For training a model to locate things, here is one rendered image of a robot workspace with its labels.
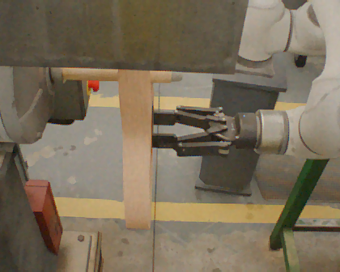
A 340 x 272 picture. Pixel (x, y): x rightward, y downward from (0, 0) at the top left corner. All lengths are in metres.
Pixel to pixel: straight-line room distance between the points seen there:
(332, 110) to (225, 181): 1.40
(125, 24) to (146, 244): 1.53
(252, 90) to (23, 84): 1.11
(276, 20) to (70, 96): 0.78
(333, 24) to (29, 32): 0.54
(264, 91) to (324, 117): 0.94
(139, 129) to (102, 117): 1.71
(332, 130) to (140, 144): 0.31
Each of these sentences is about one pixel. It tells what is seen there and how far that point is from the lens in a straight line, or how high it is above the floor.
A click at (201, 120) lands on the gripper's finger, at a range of 0.88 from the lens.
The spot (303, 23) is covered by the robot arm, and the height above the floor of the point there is 0.94.
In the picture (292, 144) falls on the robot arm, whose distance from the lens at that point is 0.86.
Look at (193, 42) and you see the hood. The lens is 0.50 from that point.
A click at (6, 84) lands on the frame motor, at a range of 0.64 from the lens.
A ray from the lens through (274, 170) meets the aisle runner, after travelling 2.25.
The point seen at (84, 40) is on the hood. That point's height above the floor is 1.43.
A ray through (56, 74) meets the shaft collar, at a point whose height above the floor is 1.26.
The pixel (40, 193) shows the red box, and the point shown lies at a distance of 1.37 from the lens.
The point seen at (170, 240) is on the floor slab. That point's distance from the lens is 1.95.
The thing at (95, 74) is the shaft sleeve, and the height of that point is 1.26.
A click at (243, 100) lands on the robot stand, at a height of 0.60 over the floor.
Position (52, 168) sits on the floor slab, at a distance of 2.20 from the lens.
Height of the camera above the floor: 1.72
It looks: 48 degrees down
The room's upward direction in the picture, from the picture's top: 4 degrees clockwise
